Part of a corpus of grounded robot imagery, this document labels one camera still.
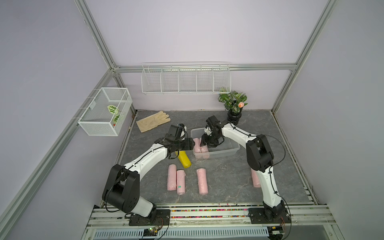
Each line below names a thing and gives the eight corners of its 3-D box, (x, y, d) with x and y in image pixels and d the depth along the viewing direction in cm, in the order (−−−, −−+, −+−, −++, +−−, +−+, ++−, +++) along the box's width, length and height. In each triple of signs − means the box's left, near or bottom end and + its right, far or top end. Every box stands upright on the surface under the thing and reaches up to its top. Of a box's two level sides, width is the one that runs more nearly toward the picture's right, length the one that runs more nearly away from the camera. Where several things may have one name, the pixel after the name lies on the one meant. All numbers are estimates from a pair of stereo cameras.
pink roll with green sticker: (175, 194, 82) (174, 192, 80) (177, 172, 90) (176, 170, 88) (185, 194, 82) (184, 192, 80) (186, 172, 90) (186, 170, 88)
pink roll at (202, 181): (199, 194, 82) (199, 193, 79) (196, 170, 91) (196, 168, 88) (208, 193, 82) (209, 191, 80) (205, 170, 91) (205, 167, 88)
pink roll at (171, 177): (167, 190, 83) (166, 189, 81) (168, 166, 92) (167, 164, 90) (176, 189, 84) (175, 188, 81) (176, 165, 93) (175, 163, 90)
